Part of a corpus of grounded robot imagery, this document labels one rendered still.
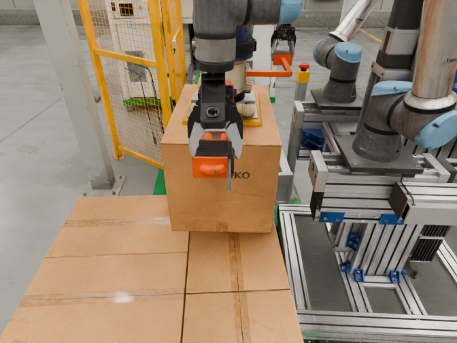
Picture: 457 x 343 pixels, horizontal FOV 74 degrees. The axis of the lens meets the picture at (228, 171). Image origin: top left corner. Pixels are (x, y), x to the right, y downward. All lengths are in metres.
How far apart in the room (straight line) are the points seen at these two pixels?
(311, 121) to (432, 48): 0.78
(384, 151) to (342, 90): 0.50
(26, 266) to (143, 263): 1.14
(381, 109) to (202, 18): 0.63
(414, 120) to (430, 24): 0.23
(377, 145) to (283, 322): 0.66
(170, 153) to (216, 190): 0.22
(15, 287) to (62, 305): 0.96
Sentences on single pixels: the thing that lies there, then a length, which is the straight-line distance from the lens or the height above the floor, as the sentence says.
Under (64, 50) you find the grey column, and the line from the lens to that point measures 2.29.
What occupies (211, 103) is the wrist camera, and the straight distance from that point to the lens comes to 0.56.
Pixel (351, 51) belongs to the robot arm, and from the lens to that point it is 1.46.
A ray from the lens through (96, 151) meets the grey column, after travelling 2.53.
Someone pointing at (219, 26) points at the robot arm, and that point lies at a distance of 0.57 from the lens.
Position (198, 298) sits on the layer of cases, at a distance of 1.21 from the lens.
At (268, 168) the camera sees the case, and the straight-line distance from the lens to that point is 1.05.
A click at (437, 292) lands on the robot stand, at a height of 0.21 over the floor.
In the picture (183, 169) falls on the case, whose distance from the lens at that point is 1.06.
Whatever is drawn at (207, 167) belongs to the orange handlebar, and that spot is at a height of 1.21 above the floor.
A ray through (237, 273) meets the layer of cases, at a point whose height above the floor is 0.54.
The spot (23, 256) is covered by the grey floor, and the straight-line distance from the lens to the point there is 2.43.
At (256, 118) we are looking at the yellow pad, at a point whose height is 1.09.
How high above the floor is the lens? 1.56
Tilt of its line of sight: 34 degrees down
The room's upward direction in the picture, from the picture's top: straight up
